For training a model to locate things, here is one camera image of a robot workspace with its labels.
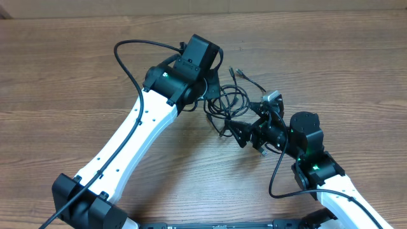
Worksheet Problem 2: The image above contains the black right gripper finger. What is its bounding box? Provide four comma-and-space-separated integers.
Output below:
249, 102, 269, 116
224, 120, 252, 148

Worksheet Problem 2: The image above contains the black USB cable silver plug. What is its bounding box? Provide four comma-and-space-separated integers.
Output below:
206, 68, 268, 157

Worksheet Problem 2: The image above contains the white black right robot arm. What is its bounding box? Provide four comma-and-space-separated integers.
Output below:
225, 99, 390, 228

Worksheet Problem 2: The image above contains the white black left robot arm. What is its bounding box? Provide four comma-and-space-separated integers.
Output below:
42, 34, 223, 228

